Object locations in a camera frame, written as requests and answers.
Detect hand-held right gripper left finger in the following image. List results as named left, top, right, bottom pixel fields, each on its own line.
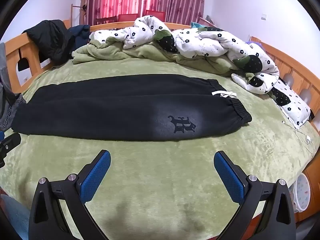
left=29, top=149, right=112, bottom=240

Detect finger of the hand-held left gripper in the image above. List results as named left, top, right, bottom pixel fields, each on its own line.
left=0, top=132, right=22, bottom=155

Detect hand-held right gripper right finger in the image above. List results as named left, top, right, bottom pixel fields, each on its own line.
left=213, top=150, right=297, bottom=240

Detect black fleece pants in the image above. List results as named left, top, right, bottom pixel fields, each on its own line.
left=11, top=74, right=252, bottom=142

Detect grey jeans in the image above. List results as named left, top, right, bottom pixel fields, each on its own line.
left=0, top=42, right=27, bottom=132

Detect white polka dot bin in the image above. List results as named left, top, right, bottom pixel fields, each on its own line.
left=291, top=174, right=313, bottom=214

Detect person's left leg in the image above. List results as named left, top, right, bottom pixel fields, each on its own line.
left=0, top=194, right=32, bottom=240

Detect floral print pillow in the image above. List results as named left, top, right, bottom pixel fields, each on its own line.
left=271, top=79, right=313, bottom=127

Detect black jacket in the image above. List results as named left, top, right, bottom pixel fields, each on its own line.
left=22, top=19, right=75, bottom=64

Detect navy garment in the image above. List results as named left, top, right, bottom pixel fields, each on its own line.
left=66, top=24, right=91, bottom=53

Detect purple cloth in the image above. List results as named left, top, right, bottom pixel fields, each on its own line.
left=246, top=40, right=263, bottom=50

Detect white floral duvet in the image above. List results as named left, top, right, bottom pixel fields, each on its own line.
left=72, top=15, right=280, bottom=95

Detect wooden coat rack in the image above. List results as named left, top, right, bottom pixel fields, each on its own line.
left=71, top=0, right=88, bottom=28

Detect red chair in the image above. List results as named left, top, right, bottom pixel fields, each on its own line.
left=145, top=10, right=166, bottom=22
left=117, top=13, right=139, bottom=23

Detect white charging cable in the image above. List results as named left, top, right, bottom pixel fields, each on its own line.
left=281, top=120, right=316, bottom=154

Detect wooden bed frame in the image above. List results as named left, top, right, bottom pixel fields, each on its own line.
left=4, top=20, right=320, bottom=222

